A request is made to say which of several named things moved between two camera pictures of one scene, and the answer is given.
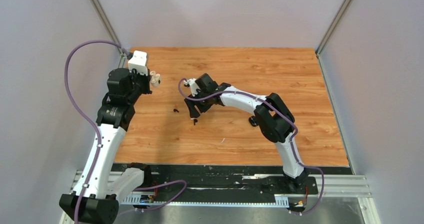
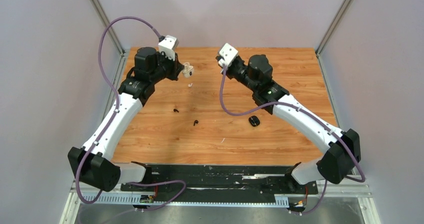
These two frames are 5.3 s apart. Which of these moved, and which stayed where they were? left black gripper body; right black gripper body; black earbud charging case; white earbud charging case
Moved: white earbud charging case; right black gripper body; left black gripper body
Stayed: black earbud charging case
